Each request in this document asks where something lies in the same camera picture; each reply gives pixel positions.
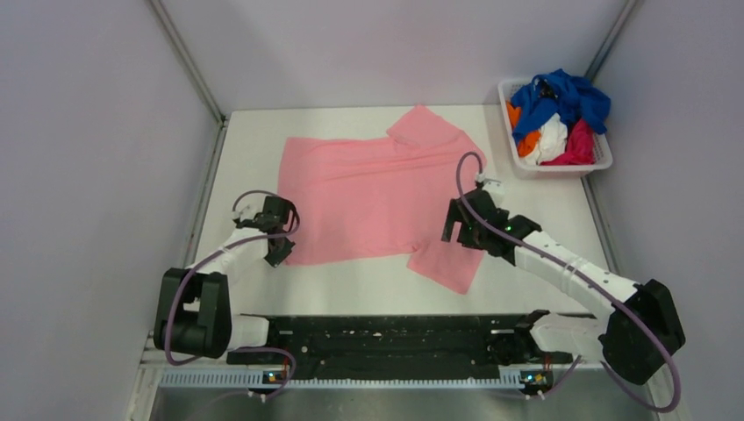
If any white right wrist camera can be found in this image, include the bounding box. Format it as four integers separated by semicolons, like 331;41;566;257
476;178;505;207

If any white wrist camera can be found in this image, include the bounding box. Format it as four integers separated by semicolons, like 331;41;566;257
232;204;261;224
476;178;505;207

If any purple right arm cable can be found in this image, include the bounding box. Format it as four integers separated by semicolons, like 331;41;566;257
454;151;683;414

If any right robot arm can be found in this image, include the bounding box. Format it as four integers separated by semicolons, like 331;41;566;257
442;188;686;385

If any pink t-shirt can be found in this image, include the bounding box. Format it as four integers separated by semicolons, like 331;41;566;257
277;105;486;294

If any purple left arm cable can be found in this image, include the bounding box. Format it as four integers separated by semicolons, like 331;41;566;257
163;189;302;402

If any blue t-shirt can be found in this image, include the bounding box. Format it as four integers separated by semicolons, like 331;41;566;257
510;69;612;143

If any aluminium front rail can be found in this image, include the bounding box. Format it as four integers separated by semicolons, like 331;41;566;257
139;328;670;389

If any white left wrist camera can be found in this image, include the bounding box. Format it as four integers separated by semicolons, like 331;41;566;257
232;204;261;224

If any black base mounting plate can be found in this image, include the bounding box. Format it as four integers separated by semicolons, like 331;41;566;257
172;312;636;382

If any orange t-shirt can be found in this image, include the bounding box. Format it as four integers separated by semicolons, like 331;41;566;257
506;101;541;158

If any magenta t-shirt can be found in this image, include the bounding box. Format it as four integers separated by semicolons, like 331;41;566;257
540;118;596;166

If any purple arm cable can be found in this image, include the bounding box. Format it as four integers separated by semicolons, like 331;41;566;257
163;189;302;402
454;151;683;414

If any white t-shirt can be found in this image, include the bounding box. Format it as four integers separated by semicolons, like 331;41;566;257
521;113;569;166

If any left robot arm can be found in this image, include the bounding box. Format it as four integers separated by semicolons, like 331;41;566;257
153;192;300;366

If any white plastic laundry basket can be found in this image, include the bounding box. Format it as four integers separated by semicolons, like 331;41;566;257
497;76;613;180

